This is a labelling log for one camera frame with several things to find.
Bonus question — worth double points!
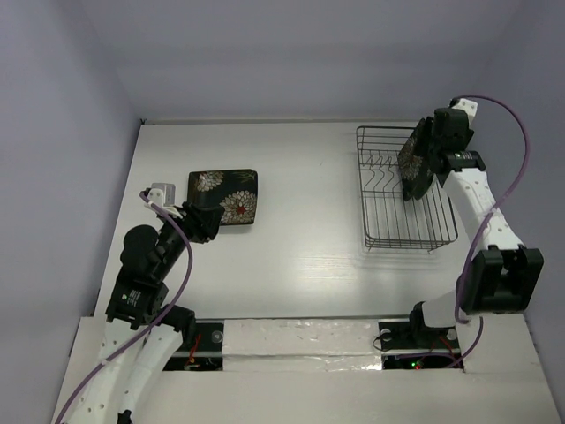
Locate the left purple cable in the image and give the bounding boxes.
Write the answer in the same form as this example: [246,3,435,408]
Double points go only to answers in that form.
[55,189,195,424]

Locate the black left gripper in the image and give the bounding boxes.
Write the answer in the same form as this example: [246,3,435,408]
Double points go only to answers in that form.
[155,200,224,277]

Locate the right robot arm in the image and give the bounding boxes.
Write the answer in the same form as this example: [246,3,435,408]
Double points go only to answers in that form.
[397,96,544,347]

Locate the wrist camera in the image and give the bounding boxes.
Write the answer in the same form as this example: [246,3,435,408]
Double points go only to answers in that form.
[449,97,478,125]
[139,182,176,208]

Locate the purple cable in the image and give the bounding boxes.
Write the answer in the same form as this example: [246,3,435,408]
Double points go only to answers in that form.
[55,189,195,424]
[396,94,531,370]

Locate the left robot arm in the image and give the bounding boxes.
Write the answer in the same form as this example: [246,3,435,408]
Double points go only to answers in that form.
[55,191,224,423]

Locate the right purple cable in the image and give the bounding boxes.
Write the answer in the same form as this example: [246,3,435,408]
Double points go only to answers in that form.
[396,94,531,370]

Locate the wire dish rack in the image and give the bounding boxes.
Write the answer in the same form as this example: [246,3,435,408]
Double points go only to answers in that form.
[356,125,458,252]

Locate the black floral square plate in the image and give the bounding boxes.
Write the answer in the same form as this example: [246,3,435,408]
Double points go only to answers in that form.
[187,169,259,226]

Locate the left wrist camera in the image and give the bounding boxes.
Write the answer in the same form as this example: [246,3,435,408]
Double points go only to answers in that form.
[139,182,176,208]

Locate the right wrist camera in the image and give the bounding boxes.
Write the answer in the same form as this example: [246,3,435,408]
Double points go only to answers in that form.
[449,97,478,125]

